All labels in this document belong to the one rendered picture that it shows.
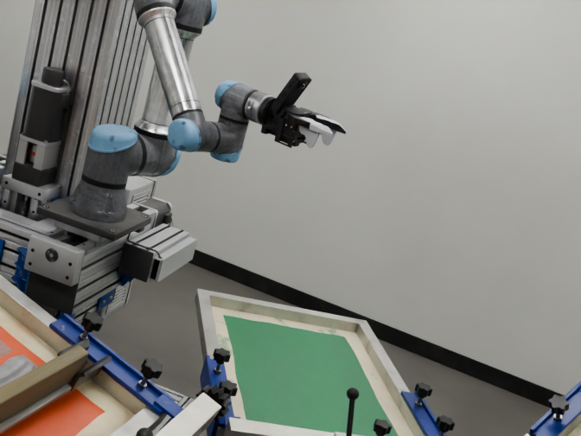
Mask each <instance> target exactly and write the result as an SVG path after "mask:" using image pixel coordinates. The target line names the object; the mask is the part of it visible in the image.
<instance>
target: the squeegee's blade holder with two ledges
mask: <svg viewBox="0 0 581 436"><path fill-rule="evenodd" d="M71 388H72V387H70V386H69V385H68V384H66V385H64V386H62V387H61V388H58V389H57V390H55V391H54V392H53V393H51V394H49V395H47V396H45V397H44V398H42V399H40V400H39V401H37V402H36V403H34V404H32V405H31V406H29V407H27V408H25V409H23V410H22V411H21V412H19V413H18V414H15V415H14V416H12V417H10V418H9V419H7V420H6V421H4V422H2V423H1V424H0V434H2V433H4V432H6V431H7V430H9V429H10V428H12V427H13V426H15V425H16V424H18V423H20V422H21V421H23V420H25V419H27V418H28V417H29V416H31V415H32V414H34V413H36V412H38V411H39V410H41V409H43V408H44V407H45V406H47V405H49V404H50V403H52V402H53V401H56V400H57V399H59V398H60V397H62V396H63V395H64V394H67V393H68V392H70V390H71Z"/></svg>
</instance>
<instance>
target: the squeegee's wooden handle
mask: <svg viewBox="0 0 581 436"><path fill-rule="evenodd" d="M88 355H89V354H88V352H87V351H86V350H85V349H84V348H82V347H81V346H77V347H75V348H73V349H71V350H69V351H67V352H66V353H64V354H62V355H60V356H57V357H56V358H55V359H53V360H51V361H49V362H46V363H44V364H42V365H41V366H40V367H38V368H36V369H33V370H31V371H30V372H28V373H27V374H25V375H22V376H20V377H18V378H17V379H15V380H14V381H11V382H9V383H7V384H6V385H4V386H2V387H0V424H1V423H2V422H4V421H6V420H7V419H9V418H10V417H12V416H14V415H15V414H18V413H19V412H21V411H22V410H23V409H25V408H27V407H29V406H31V405H32V404H34V403H36V402H37V401H39V400H40V399H42V398H44V397H45V396H47V395H49V394H51V393H53V392H54V391H55V390H57V389H58V388H61V387H62V386H64V385H66V384H68V385H69V384H71V383H72V382H73V380H74V378H75V376H76V375H77V374H78V373H79V372H80V370H81V368H82V367H83V365H84V363H85V361H86V359H87V358H88Z"/></svg>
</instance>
